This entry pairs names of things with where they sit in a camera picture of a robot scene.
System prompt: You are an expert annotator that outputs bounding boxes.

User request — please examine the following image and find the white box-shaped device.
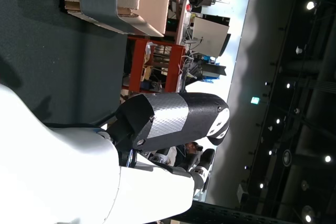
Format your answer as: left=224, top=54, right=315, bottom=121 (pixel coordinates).
left=191, top=16, right=231, bottom=57

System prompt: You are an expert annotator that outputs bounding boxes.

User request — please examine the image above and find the red metal rack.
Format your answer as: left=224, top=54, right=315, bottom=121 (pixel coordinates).
left=128, top=37, right=186, bottom=94

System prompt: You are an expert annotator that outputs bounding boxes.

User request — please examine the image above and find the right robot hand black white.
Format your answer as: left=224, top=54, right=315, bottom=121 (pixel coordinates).
left=0, top=82, right=230, bottom=224

